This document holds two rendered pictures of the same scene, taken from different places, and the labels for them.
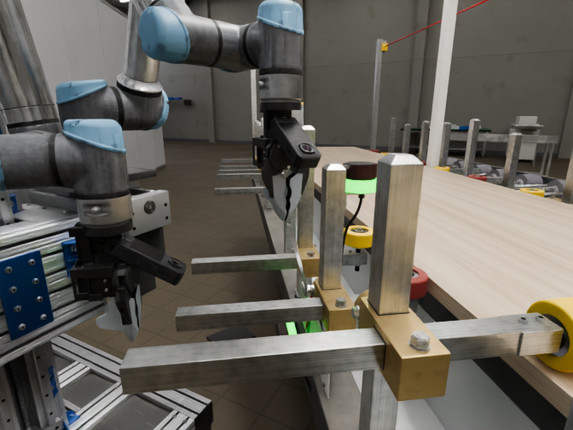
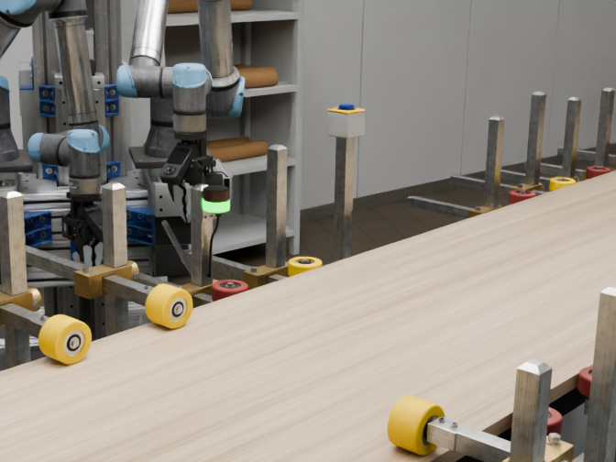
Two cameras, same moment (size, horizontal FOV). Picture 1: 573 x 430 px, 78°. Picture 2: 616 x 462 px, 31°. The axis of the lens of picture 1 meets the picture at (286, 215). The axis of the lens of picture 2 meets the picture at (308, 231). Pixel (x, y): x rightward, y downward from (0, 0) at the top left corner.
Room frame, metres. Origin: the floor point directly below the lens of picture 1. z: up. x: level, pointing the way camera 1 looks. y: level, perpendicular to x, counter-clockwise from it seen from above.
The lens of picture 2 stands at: (-0.78, -2.04, 1.66)
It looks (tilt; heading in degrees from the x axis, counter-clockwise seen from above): 15 degrees down; 49
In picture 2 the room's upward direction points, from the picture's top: 1 degrees clockwise
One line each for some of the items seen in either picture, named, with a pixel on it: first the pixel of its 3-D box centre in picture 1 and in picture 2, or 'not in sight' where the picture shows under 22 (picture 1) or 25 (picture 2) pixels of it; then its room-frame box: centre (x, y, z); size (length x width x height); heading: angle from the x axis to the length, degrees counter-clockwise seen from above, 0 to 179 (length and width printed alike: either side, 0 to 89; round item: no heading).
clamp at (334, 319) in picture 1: (333, 302); (195, 296); (0.59, -0.09, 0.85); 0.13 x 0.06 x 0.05; 8
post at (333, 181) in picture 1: (329, 287); (202, 286); (0.62, -0.08, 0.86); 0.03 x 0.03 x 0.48; 8
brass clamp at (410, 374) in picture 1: (393, 335); (107, 278); (0.35, -0.12, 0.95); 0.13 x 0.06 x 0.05; 8
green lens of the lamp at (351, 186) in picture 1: (359, 183); (216, 204); (0.62, -0.13, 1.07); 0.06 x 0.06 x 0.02
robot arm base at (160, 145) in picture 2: not in sight; (170, 136); (0.94, 0.51, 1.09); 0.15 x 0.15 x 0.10
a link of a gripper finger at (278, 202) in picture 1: (273, 195); (184, 201); (0.64, 0.03, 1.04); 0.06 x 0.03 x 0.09; 28
